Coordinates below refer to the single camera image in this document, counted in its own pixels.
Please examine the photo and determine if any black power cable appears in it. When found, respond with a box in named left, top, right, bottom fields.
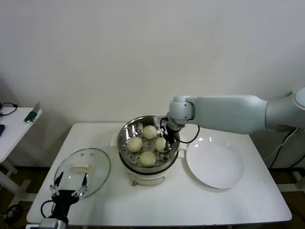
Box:
left=270, top=133, right=305, bottom=169

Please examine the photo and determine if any white side table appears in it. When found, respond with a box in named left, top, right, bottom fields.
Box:
left=0, top=106, right=43, bottom=208

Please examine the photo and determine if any white steamed baozi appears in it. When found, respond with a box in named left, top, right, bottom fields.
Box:
left=139, top=151, right=157, bottom=167
left=127, top=137, right=143, bottom=153
left=143, top=125, right=157, bottom=140
left=154, top=137, right=167, bottom=153

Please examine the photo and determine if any white round plate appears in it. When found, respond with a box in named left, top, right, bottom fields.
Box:
left=186, top=136, right=245, bottom=189

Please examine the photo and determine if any stainless steel steamer basket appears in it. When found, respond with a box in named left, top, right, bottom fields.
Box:
left=117, top=115, right=181, bottom=174

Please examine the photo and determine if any white power cable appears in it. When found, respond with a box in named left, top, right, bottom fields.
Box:
left=266, top=127, right=301, bottom=160

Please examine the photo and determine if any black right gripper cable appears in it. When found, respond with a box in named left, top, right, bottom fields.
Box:
left=159, top=116, right=200, bottom=144

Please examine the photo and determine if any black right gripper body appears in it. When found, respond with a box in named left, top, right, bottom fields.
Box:
left=165, top=121, right=184, bottom=142

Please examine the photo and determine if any glass lid with cream handle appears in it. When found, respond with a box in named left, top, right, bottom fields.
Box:
left=54, top=147, right=112, bottom=200

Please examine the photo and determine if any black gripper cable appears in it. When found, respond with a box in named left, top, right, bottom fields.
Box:
left=159, top=116, right=200, bottom=144
left=41, top=199, right=55, bottom=219

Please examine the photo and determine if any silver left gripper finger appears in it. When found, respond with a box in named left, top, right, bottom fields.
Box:
left=72, top=173, right=88, bottom=197
left=50, top=171, right=64, bottom=197

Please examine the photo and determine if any black cable with plug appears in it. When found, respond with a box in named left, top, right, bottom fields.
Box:
left=0, top=102, right=19, bottom=117

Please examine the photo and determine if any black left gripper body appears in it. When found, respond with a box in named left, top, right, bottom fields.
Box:
left=51, top=189, right=79, bottom=219

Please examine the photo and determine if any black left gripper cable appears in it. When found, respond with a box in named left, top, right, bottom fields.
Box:
left=41, top=199, right=55, bottom=219

